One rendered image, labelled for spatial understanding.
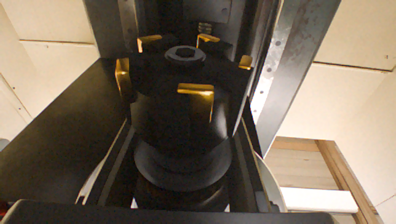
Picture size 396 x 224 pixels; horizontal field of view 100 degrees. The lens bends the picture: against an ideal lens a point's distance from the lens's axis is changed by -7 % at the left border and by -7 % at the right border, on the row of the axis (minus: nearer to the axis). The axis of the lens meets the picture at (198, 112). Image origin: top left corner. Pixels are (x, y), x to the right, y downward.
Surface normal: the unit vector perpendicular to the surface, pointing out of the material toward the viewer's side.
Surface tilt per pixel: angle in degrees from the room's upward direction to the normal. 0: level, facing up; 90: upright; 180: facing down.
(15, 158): 180
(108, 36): 90
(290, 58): 90
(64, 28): 90
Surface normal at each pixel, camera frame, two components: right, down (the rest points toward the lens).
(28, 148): 0.06, -0.75
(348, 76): -0.07, 0.66
